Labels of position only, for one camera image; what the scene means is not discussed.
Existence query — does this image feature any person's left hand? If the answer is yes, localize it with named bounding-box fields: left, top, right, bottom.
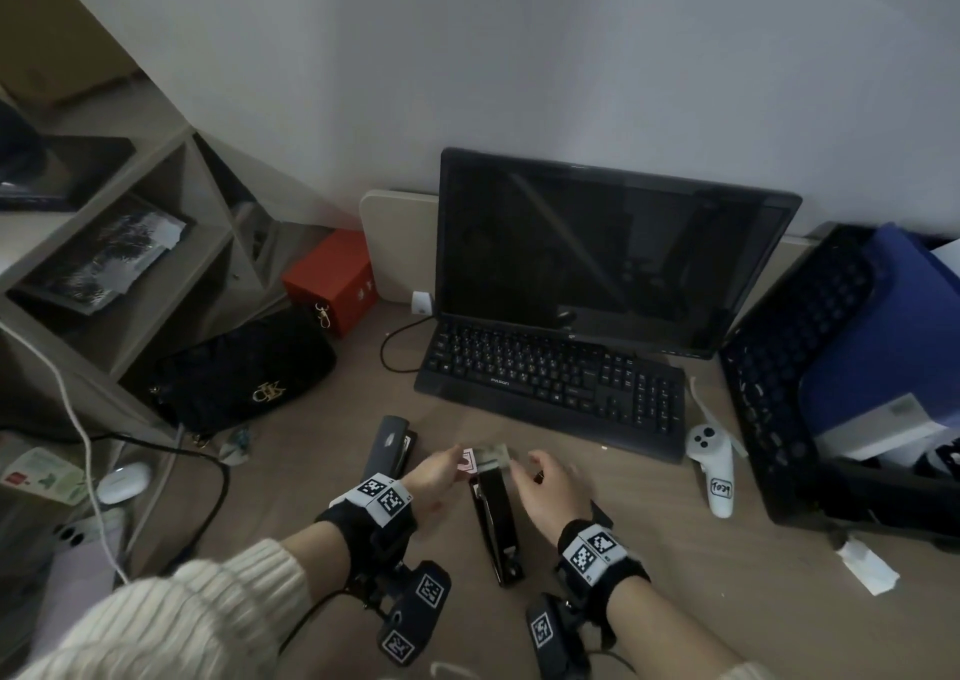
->
left=402, top=445, right=468, bottom=535

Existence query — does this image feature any person's right hand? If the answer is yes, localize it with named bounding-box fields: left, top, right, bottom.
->
left=509, top=449, right=595, bottom=546

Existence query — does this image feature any red white staples box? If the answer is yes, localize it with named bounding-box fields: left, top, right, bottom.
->
left=455, top=443, right=519, bottom=476

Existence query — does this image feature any grey top stapler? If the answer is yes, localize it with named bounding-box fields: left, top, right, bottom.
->
left=365, top=415, right=418, bottom=486

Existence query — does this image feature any small black stapler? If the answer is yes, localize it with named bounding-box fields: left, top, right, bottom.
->
left=468, top=465, right=526, bottom=589

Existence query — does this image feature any person's left forearm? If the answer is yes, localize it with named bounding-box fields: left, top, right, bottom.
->
left=14, top=521, right=354, bottom=680

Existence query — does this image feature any person's right forearm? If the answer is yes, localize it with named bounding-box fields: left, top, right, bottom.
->
left=607, top=574, right=781, bottom=680

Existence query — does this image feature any black keyboard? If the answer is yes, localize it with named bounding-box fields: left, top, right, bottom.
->
left=414, top=317, right=688, bottom=465

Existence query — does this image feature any white handheld controller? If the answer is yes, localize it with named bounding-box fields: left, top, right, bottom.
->
left=686, top=379, right=748, bottom=520

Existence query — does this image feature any grey bag charm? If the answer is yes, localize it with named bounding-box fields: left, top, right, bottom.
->
left=217, top=428, right=255, bottom=463

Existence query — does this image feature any black handbag gold logo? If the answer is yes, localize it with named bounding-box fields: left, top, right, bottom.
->
left=147, top=308, right=339, bottom=441

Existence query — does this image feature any black perforated file basket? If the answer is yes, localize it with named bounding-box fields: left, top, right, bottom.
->
left=719, top=221, right=960, bottom=546

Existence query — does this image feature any black computer monitor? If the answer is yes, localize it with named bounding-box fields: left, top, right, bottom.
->
left=434, top=147, right=804, bottom=361

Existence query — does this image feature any white computer mouse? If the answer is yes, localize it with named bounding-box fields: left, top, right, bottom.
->
left=95, top=461, right=155, bottom=506

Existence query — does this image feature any crumpled white paper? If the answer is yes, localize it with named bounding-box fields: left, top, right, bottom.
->
left=832, top=536, right=900, bottom=596

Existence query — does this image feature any white cardboard box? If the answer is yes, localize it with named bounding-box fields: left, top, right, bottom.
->
left=813, top=394, right=950, bottom=462

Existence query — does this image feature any beige shelf unit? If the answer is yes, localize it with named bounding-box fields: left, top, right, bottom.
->
left=0, top=75, right=339, bottom=463

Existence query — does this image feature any pale smartphone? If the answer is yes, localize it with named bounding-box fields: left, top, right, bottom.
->
left=44, top=510, right=125, bottom=553

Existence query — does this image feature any blue folder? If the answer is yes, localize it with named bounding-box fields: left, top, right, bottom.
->
left=798, top=223, right=960, bottom=433

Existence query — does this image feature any green white packet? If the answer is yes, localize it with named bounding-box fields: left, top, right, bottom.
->
left=0, top=446, right=91, bottom=507

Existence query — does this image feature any black white picture booklet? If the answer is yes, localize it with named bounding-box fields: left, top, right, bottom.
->
left=11, top=195, right=189, bottom=316

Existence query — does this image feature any brown cardboard box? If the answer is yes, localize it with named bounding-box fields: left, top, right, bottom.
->
left=0, top=0, right=144, bottom=107

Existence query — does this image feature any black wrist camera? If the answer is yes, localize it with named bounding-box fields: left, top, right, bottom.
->
left=524, top=593, right=592, bottom=680
left=377, top=560, right=453, bottom=667

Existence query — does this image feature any thin black keyboard cable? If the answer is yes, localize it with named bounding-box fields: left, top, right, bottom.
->
left=380, top=315, right=436, bottom=373

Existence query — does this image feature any black camera cable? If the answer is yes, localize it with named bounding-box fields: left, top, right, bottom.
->
left=277, top=589, right=384, bottom=658

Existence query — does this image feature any thick black cable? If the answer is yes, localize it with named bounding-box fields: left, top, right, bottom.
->
left=97, top=431, right=232, bottom=576

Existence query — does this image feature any white cable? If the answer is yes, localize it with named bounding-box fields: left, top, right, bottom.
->
left=0, top=323, right=130, bottom=586

